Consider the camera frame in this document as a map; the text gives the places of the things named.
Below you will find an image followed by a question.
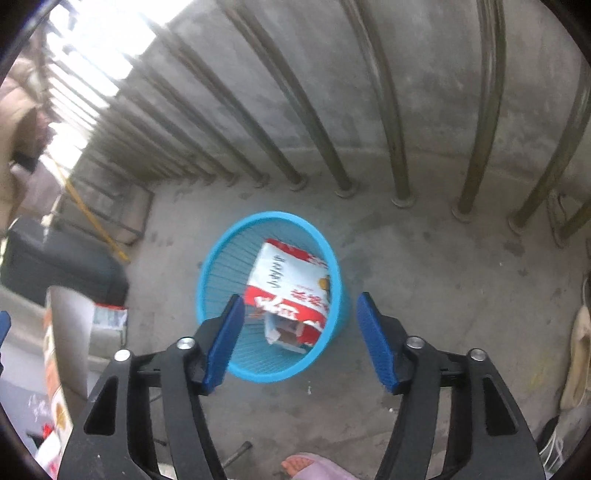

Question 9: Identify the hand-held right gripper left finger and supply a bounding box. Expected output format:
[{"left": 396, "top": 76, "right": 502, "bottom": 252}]
[{"left": 60, "top": 294, "right": 246, "bottom": 480}]

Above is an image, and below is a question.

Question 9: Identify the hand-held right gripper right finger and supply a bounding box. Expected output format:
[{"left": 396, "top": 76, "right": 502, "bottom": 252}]
[{"left": 356, "top": 292, "right": 548, "bottom": 480}]

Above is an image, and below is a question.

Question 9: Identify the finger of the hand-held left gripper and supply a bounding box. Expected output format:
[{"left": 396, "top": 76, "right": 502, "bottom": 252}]
[{"left": 0, "top": 310, "right": 12, "bottom": 370}]

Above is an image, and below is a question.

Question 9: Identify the blue mesh wastebasket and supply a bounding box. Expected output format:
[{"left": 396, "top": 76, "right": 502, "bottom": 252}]
[{"left": 196, "top": 211, "right": 349, "bottom": 384}]

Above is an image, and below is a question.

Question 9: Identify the red and white plastic bag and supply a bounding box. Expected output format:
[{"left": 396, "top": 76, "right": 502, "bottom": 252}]
[{"left": 244, "top": 239, "right": 333, "bottom": 354}]

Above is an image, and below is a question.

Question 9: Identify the dark cabinet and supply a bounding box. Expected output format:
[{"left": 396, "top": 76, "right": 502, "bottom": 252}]
[{"left": 0, "top": 219, "right": 130, "bottom": 305}]

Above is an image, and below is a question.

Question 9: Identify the red and white carton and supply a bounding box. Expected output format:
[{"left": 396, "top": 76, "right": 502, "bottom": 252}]
[{"left": 92, "top": 302, "right": 129, "bottom": 333}]

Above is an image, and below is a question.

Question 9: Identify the dark metal rod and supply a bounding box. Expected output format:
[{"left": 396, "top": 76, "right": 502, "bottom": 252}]
[{"left": 225, "top": 442, "right": 253, "bottom": 467}]

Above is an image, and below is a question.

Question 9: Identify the pink slipper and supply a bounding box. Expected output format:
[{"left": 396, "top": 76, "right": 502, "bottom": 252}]
[{"left": 295, "top": 453, "right": 356, "bottom": 480}]

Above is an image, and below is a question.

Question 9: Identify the person's foot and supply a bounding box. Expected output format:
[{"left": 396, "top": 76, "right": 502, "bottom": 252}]
[{"left": 281, "top": 455, "right": 317, "bottom": 478}]

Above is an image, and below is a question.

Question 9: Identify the grey dustpan box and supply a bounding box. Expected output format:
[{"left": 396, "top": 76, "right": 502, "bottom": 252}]
[{"left": 69, "top": 182, "right": 155, "bottom": 245}]

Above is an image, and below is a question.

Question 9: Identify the beige hanging garment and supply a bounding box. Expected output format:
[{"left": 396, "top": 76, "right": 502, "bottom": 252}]
[{"left": 0, "top": 69, "right": 61, "bottom": 232}]

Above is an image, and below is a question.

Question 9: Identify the metal balcony railing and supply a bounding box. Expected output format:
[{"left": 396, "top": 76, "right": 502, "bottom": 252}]
[{"left": 46, "top": 0, "right": 591, "bottom": 250}]

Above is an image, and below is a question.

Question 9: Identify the beige flat shoe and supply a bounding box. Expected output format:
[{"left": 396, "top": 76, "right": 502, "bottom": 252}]
[{"left": 560, "top": 277, "right": 591, "bottom": 411}]

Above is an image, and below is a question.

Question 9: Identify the white sneaker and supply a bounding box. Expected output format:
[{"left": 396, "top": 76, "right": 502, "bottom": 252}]
[{"left": 538, "top": 413, "right": 583, "bottom": 474}]

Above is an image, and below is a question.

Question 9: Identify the yellow broom handle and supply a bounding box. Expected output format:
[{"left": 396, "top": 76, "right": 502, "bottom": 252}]
[{"left": 53, "top": 159, "right": 132, "bottom": 265}]

